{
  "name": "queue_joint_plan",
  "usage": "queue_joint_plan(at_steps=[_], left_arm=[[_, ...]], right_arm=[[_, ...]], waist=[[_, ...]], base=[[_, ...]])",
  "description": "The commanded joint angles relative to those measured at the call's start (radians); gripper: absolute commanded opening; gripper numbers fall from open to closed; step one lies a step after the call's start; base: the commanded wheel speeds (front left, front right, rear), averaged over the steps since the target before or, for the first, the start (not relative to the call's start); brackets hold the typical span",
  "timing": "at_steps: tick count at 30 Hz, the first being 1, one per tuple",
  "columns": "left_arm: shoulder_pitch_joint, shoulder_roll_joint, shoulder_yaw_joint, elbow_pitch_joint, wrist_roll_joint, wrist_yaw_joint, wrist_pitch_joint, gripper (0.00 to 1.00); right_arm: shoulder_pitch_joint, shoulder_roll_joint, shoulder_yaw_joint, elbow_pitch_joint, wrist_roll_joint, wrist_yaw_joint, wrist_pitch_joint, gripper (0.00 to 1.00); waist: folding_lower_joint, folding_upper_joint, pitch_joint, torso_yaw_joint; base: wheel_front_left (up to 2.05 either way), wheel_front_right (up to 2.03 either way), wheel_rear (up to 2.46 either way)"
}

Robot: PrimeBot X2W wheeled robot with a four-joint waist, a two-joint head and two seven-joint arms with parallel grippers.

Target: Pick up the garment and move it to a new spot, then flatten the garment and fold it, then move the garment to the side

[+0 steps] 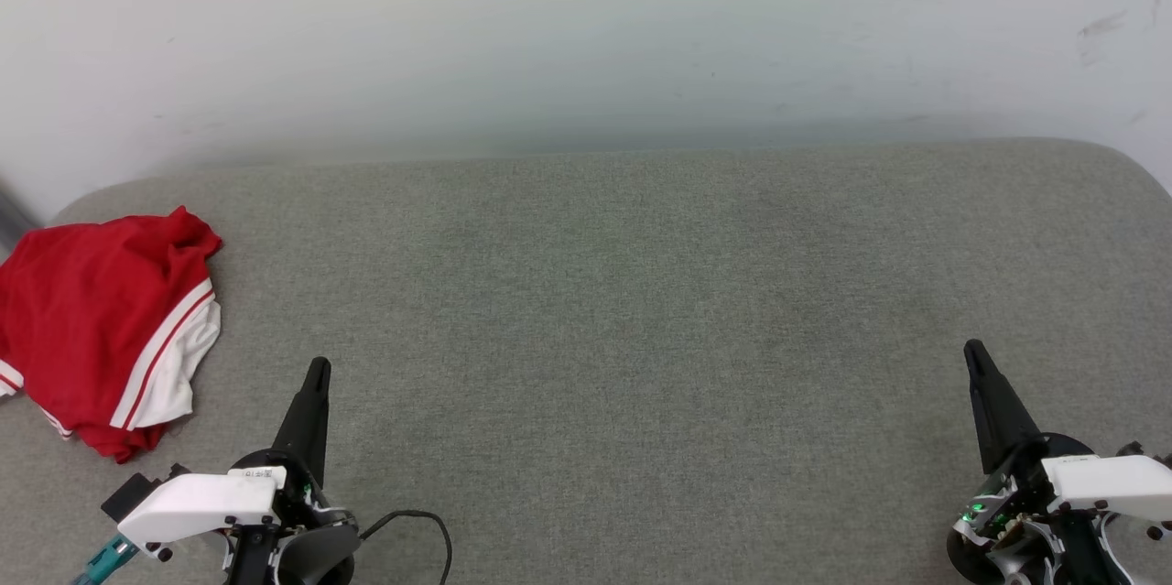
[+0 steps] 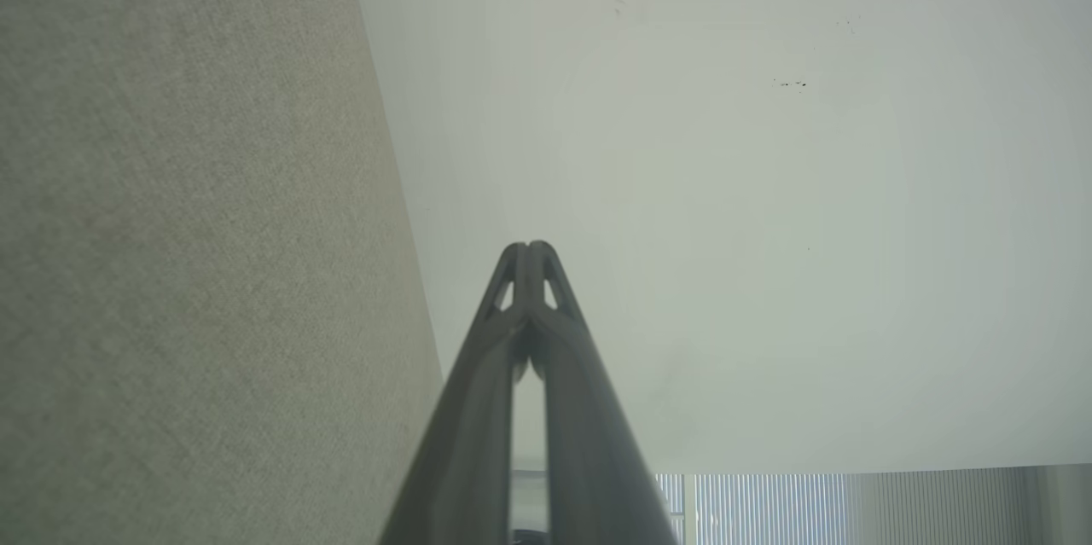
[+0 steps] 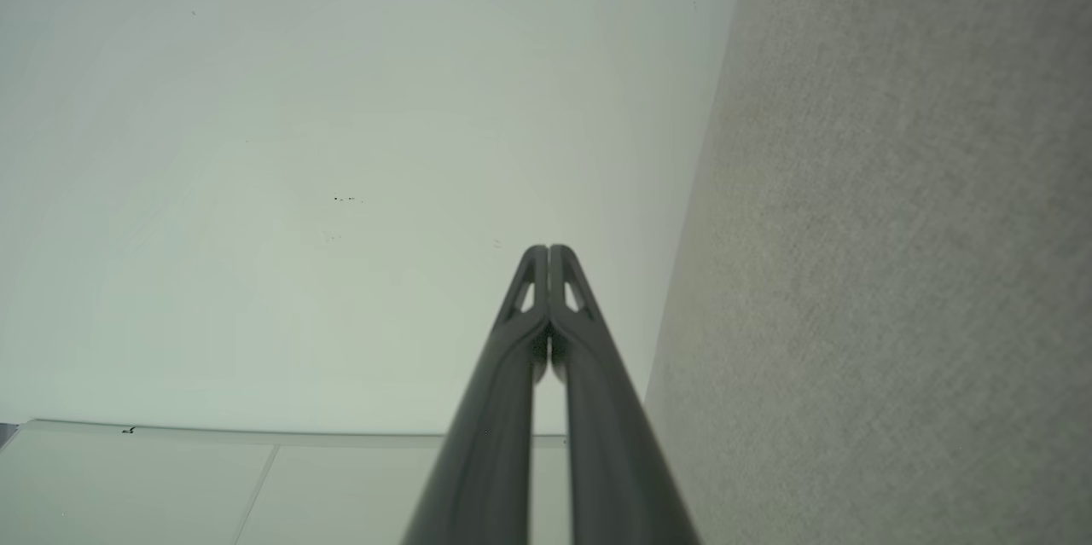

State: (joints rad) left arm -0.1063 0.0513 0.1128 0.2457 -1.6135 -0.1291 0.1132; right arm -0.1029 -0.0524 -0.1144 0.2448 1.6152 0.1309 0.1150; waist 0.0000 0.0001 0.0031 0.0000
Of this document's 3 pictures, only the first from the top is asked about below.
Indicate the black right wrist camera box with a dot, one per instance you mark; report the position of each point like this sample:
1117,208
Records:
1140,453

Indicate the grey fabric sofa cushion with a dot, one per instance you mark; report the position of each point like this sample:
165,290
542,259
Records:
641,310

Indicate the teal left camera connector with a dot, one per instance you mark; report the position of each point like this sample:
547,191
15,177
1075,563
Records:
105,559

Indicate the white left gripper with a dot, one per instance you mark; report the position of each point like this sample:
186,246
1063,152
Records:
197,501

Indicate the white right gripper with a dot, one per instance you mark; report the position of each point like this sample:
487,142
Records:
1103,482

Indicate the red and white shirt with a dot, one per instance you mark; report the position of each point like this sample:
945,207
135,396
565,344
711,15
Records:
82,319

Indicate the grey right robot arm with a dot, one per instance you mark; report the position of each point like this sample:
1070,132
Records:
1090,557

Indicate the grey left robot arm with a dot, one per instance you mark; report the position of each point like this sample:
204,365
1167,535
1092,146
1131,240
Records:
316,557

